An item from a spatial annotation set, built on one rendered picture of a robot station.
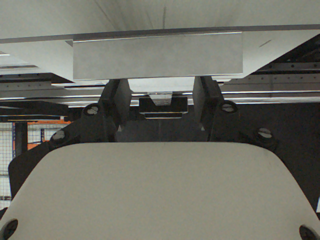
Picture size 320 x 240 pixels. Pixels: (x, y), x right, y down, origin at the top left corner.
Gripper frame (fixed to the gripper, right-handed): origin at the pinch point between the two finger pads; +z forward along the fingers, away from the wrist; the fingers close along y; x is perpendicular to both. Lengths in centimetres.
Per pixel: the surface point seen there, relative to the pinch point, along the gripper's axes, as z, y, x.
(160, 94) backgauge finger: 7.8, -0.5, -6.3
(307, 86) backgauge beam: 24.0, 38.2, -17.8
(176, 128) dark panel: 33, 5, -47
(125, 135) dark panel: 30, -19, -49
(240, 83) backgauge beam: 25.1, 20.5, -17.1
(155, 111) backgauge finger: 16.0, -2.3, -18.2
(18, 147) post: 37, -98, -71
